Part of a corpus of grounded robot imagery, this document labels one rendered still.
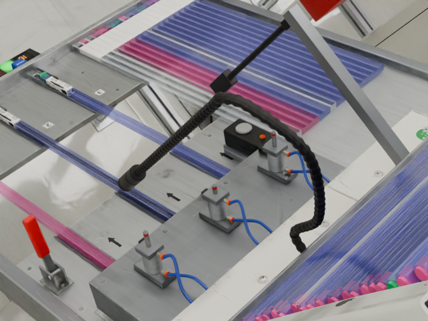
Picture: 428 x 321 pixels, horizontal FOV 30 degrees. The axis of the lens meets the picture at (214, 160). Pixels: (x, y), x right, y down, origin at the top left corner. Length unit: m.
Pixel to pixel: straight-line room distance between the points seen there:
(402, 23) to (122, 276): 1.56
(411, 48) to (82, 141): 0.97
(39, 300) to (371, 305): 0.63
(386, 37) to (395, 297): 1.99
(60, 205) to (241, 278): 1.32
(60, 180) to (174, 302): 1.31
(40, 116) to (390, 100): 0.57
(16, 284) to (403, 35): 1.58
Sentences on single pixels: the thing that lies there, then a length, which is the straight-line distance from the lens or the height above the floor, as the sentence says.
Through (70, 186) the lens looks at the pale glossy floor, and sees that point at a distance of 2.19.
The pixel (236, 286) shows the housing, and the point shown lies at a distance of 0.89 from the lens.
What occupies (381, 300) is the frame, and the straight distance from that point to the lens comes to 0.46.
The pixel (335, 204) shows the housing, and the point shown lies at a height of 1.25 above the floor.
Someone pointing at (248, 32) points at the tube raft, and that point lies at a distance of 1.44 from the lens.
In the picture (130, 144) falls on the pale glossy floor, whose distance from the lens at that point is 2.27.
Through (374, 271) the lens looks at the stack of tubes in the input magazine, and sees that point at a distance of 0.57.
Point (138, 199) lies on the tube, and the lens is 1.12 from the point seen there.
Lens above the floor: 2.04
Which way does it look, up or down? 60 degrees down
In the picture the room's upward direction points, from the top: 53 degrees clockwise
